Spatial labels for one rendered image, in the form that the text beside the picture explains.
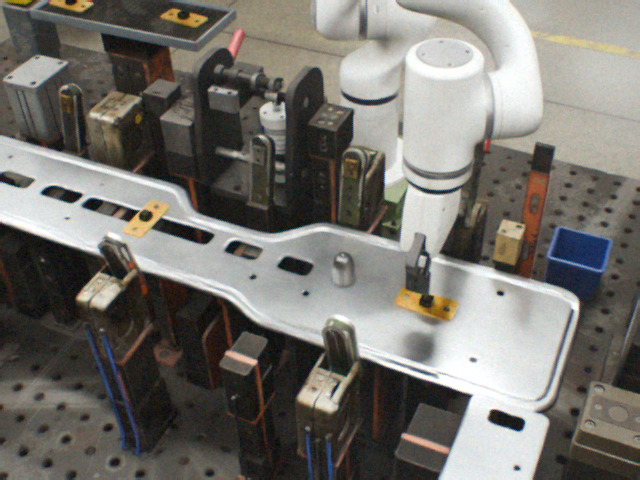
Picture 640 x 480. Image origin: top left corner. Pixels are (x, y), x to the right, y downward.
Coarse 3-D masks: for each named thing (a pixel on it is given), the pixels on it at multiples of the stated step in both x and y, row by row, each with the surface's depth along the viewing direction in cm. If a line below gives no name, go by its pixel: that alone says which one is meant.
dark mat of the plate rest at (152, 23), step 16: (96, 0) 151; (112, 0) 151; (128, 0) 150; (144, 0) 150; (160, 0) 150; (80, 16) 146; (96, 16) 146; (112, 16) 146; (128, 16) 145; (144, 16) 145; (208, 16) 144; (224, 16) 144; (160, 32) 140; (176, 32) 140; (192, 32) 140
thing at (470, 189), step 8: (480, 144) 110; (480, 152) 110; (480, 160) 111; (472, 168) 112; (480, 168) 113; (472, 176) 113; (472, 184) 113; (464, 192) 116; (472, 192) 114; (472, 200) 114; (472, 208) 116; (464, 224) 117
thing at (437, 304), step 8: (400, 296) 113; (416, 296) 113; (432, 296) 112; (440, 296) 113; (400, 304) 112; (408, 304) 112; (416, 304) 112; (424, 304) 111; (432, 304) 112; (440, 304) 112; (448, 304) 112; (456, 304) 111; (424, 312) 111; (432, 312) 110; (440, 312) 110; (448, 312) 110; (448, 320) 109
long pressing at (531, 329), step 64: (0, 192) 134; (128, 192) 133; (192, 256) 121; (320, 256) 120; (384, 256) 120; (448, 256) 119; (256, 320) 111; (320, 320) 110; (384, 320) 110; (512, 320) 109; (576, 320) 109; (448, 384) 102; (512, 384) 101
